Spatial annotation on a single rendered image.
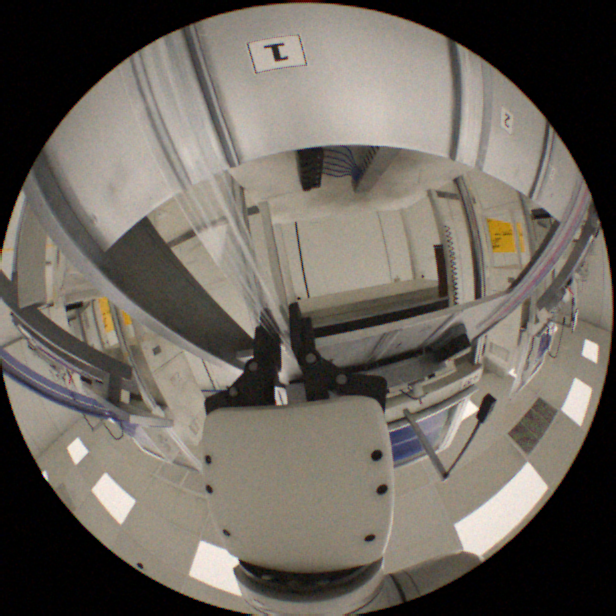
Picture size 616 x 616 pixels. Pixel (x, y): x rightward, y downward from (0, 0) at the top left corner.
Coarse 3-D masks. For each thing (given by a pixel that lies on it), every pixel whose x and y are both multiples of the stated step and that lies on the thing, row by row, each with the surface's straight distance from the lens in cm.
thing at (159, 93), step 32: (128, 64) 7; (160, 64) 6; (128, 96) 7; (160, 96) 6; (192, 96) 6; (160, 128) 6; (192, 128) 5; (160, 160) 6; (192, 160) 5; (192, 192) 6; (224, 192) 6; (192, 224) 6; (224, 224) 6; (224, 256) 7; (256, 256) 7; (256, 288) 8; (288, 320) 12; (288, 352) 15
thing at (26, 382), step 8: (8, 368) 27; (8, 376) 28; (16, 376) 27; (24, 376) 27; (24, 384) 27; (32, 384) 27; (40, 384) 28; (40, 392) 27; (48, 392) 27; (56, 392) 28; (56, 400) 27; (64, 400) 27; (72, 400) 27; (72, 408) 27; (80, 408) 27; (88, 408) 27; (96, 408) 28; (96, 416) 28; (104, 416) 28; (112, 416) 29; (136, 424) 30
